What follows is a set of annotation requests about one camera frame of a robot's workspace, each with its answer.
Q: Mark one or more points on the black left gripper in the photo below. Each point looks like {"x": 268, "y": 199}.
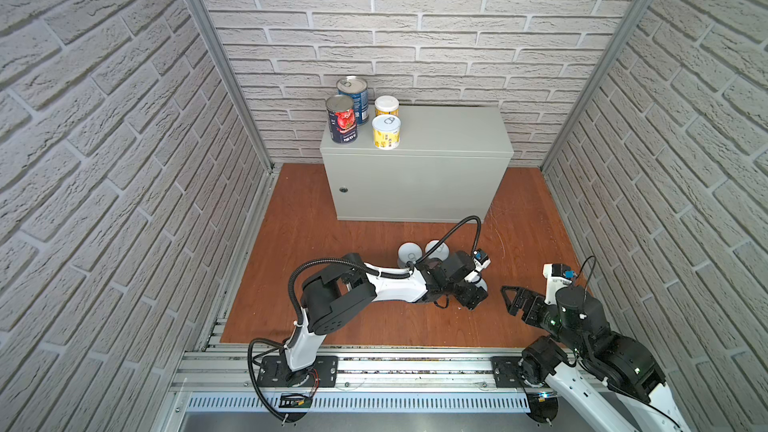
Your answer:
{"x": 475, "y": 294}

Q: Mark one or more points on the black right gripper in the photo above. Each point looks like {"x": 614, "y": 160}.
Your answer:
{"x": 535, "y": 301}

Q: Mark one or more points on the pink label pull-tab can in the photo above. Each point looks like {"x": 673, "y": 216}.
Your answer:
{"x": 434, "y": 250}

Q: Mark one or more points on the grey label pull-tab can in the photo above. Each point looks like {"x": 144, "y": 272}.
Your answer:
{"x": 408, "y": 252}

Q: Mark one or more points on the yellow label pull-tab can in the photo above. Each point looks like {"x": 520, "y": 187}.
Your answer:
{"x": 386, "y": 131}

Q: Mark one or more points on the white lid small can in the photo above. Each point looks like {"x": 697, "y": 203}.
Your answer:
{"x": 387, "y": 105}

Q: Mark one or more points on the dark tomato label can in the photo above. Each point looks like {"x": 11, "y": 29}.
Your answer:
{"x": 341, "y": 117}

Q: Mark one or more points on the blue label tin can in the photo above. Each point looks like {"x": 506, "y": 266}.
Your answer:
{"x": 357, "y": 89}

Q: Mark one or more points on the plain lid silver can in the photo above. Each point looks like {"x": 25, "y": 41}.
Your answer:
{"x": 480, "y": 284}

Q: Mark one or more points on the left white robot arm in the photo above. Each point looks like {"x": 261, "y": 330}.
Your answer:
{"x": 327, "y": 294}

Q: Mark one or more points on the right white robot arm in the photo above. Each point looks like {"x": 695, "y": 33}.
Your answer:
{"x": 612, "y": 380}

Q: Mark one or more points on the grey metal cabinet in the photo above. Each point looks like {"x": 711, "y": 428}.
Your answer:
{"x": 449, "y": 164}

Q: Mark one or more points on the perforated white vent strip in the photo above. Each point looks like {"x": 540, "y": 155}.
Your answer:
{"x": 359, "y": 402}

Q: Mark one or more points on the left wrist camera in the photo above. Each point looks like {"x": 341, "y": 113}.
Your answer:
{"x": 481, "y": 260}

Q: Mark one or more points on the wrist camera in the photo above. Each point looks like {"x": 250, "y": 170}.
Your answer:
{"x": 481, "y": 260}
{"x": 557, "y": 276}

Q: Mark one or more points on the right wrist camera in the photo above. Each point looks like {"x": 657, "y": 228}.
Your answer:
{"x": 557, "y": 276}

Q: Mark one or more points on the front aluminium mounting rail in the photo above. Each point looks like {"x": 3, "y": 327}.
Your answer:
{"x": 359, "y": 369}

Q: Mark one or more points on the left floor aluminium rail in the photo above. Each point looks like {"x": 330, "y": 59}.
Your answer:
{"x": 215, "y": 312}

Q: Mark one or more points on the right aluminium corner post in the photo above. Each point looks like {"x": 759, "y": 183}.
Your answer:
{"x": 623, "y": 33}

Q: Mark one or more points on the aluminium corner post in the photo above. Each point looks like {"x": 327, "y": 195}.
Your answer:
{"x": 623, "y": 33}
{"x": 217, "y": 52}

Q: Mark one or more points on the left aluminium corner post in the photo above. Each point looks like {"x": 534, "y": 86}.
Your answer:
{"x": 217, "y": 52}

